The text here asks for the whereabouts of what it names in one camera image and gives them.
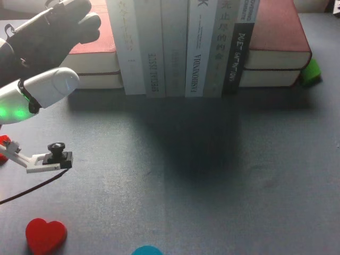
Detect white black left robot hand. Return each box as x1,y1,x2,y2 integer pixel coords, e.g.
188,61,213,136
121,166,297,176
0,0,102,126

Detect Fashion India photo book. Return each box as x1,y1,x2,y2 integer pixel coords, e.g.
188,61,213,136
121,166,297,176
184,0,220,98

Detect red hardcover book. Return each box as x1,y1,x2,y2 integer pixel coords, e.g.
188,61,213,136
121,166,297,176
243,0,312,71
59,10,122,75
75,71,125,90
238,68,302,88

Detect white book gold Chinese characters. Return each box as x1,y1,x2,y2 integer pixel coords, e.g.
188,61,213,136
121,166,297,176
106,0,147,96

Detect orange-red toy block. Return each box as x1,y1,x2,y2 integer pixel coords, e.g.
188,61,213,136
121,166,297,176
0,134,11,163

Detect white Special Issue book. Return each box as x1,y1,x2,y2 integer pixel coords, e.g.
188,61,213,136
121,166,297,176
132,0,167,99

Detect red heart toy block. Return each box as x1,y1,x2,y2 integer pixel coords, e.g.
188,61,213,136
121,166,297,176
25,217,67,255

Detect small black Duet book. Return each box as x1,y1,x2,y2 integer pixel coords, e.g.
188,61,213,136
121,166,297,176
222,22,254,94

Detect blue round toy block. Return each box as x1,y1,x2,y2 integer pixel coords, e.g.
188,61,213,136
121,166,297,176
131,245,165,255

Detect grey table cloth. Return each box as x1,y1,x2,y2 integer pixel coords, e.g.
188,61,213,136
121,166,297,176
0,12,340,255

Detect green toy block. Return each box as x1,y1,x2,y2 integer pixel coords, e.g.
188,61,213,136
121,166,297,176
300,58,322,87

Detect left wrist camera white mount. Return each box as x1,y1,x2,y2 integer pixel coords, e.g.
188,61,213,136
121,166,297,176
0,140,74,175

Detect black left camera cable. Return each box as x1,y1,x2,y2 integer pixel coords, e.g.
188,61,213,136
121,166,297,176
0,167,69,205

